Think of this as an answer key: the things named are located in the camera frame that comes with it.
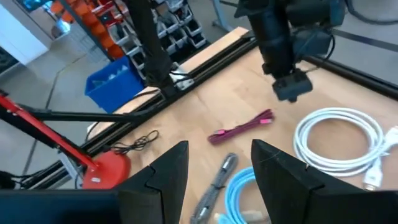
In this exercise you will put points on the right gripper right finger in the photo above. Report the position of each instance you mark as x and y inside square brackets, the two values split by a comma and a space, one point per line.
[295, 199]

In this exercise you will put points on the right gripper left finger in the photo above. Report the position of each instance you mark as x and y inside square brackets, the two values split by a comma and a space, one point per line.
[155, 199]

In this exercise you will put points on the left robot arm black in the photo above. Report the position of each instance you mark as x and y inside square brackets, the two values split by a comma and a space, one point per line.
[273, 37]

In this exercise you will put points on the blue storage crate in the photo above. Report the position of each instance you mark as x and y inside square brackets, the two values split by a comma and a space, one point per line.
[118, 90]

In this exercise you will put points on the black white parts bin rack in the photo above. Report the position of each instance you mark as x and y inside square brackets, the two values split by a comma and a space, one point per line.
[186, 31]

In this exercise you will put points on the orange storage bin rack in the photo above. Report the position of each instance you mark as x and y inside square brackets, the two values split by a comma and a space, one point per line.
[115, 51]

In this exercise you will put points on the white cabinet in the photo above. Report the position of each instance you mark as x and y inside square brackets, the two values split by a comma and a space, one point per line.
[18, 40]

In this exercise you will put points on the black table frame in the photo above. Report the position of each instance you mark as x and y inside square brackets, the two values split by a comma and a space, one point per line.
[152, 46]

